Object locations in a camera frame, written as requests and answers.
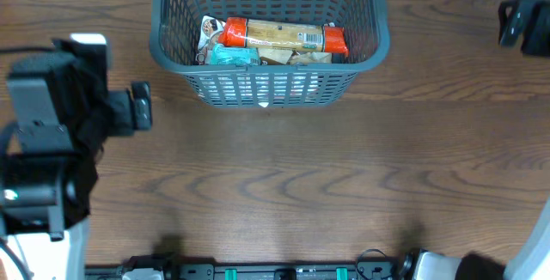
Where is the beige snack bag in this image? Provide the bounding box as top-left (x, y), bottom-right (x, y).
top-left (195, 15), bottom-right (225, 65)
top-left (289, 52), bottom-right (333, 65)
top-left (258, 48), bottom-right (294, 65)

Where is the small teal snack packet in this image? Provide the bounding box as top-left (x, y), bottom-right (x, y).
top-left (210, 44), bottom-right (261, 66)

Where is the grey plastic basket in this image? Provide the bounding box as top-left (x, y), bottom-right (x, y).
top-left (150, 0), bottom-right (390, 107)

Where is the white patterned carton box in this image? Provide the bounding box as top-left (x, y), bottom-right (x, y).
top-left (189, 73), bottom-right (324, 108)

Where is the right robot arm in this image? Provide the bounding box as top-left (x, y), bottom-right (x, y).
top-left (395, 0), bottom-right (549, 280)

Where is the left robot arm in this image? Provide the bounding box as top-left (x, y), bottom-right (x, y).
top-left (1, 33), bottom-right (153, 279)

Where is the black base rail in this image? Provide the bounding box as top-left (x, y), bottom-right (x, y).
top-left (84, 255), bottom-right (402, 280)

